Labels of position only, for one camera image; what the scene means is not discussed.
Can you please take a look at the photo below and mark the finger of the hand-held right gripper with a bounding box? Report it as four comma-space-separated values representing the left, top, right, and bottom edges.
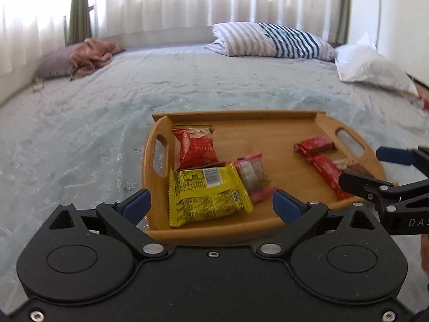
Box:
338, 171, 400, 206
376, 145, 429, 175

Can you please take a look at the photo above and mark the yellow snack packet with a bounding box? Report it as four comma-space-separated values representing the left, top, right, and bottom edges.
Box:
168, 162, 254, 228

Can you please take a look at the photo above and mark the pink cloth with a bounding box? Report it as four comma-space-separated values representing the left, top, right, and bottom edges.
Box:
69, 38, 127, 81

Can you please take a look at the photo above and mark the purple pillow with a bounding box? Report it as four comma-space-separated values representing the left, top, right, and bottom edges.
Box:
33, 45, 77, 81

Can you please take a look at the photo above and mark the white sheer curtain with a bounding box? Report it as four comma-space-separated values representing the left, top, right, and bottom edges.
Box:
0, 0, 339, 74

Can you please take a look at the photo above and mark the red snack bar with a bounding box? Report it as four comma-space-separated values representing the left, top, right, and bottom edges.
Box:
294, 136, 336, 157
313, 155, 356, 200

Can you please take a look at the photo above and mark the wooden tray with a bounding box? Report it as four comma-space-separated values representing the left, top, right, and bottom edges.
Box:
142, 110, 388, 243

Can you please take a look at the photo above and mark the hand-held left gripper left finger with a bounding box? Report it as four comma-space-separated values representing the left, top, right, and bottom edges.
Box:
49, 189, 169, 260

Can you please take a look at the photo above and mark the brown snack packet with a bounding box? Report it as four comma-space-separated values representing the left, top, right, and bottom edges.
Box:
334, 158, 374, 177

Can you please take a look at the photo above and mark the green curtain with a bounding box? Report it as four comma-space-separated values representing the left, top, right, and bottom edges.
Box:
330, 0, 352, 44
65, 0, 93, 45

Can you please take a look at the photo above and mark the small red clear snack packet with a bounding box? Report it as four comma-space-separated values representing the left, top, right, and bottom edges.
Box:
231, 153, 278, 204

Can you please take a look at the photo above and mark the bed with grey sheet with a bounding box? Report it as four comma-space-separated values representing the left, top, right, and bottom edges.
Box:
0, 42, 429, 309

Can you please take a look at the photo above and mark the white pillow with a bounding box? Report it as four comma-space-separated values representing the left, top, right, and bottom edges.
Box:
334, 33, 419, 95

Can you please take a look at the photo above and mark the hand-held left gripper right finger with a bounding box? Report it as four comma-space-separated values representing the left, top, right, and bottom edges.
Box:
256, 189, 380, 259

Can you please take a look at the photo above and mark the red peanut snack packet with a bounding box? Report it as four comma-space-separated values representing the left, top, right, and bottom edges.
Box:
172, 126, 220, 170

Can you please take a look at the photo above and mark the striped pillow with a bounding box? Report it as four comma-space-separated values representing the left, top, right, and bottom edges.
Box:
204, 22, 336, 62

